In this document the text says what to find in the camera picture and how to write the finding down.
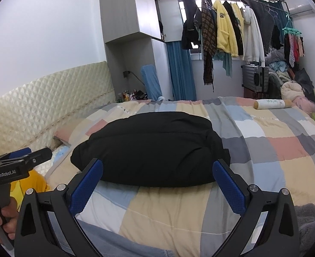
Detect hanging teal garment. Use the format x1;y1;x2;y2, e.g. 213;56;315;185
213;50;233;77

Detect hanging black jacket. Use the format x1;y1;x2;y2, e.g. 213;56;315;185
223;1;245;57

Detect grey wooden wardrobe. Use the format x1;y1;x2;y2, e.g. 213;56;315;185
99;0;185;103

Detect yellow cloth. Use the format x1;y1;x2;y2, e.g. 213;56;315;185
10;169;51;207

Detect hanging white hoodie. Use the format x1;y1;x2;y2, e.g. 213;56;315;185
242;5;266;64

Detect hanging black coat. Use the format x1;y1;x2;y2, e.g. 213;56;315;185
181;0;202;50

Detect white air conditioner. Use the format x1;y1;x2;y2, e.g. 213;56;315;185
287;4;315;17

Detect pile of mixed clothes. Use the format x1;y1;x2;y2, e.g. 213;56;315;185
266;47;315;100

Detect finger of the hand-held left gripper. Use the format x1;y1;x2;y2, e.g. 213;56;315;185
9;147;32;158
26;147;53;167

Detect black padded jacket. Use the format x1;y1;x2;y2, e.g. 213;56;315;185
70;111;231;188

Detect grey fuzzy blanket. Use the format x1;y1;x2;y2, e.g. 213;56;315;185
294;203;315;257

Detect pink plush cushion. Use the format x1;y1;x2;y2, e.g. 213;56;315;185
291;96;315;113

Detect hanging yellow fleece jacket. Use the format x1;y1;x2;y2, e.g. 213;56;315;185
213;0;240;58

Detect person's left hand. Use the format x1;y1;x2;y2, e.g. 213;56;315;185
0;196;20;241

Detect pastel checkered bed blanket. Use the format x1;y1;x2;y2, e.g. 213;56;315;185
43;96;315;257

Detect cream plush cushion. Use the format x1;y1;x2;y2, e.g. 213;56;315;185
281;82;304;102

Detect blue window curtain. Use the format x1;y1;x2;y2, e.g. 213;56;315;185
167;41;198;102

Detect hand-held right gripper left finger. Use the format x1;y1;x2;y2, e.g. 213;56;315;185
14;158;104;257

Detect grey hard suitcase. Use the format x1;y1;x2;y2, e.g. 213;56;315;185
241;64;270;100

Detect green clip hanger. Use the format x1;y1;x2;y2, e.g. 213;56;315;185
282;15;303;35

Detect cream quilted headboard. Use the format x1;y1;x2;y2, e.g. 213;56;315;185
0;61;115;159

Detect pale quilted bed sheet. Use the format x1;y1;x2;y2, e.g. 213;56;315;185
34;143;74;179

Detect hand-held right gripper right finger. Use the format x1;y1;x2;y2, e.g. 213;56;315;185
212;158;300;257

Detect hanging dark grey coat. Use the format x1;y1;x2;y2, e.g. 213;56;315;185
240;0;276;57

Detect small clothes on clip hanger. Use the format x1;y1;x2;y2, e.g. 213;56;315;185
283;33;305;67

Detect group of small toiletry bottles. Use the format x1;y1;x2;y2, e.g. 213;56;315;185
116;88;147;102

